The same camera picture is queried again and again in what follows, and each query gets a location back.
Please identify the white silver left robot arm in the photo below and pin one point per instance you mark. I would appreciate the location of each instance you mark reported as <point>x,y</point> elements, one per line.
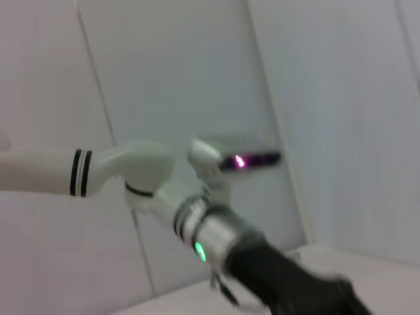
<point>138,164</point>

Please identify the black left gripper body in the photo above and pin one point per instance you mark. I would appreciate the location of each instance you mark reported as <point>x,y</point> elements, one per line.
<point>279,275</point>

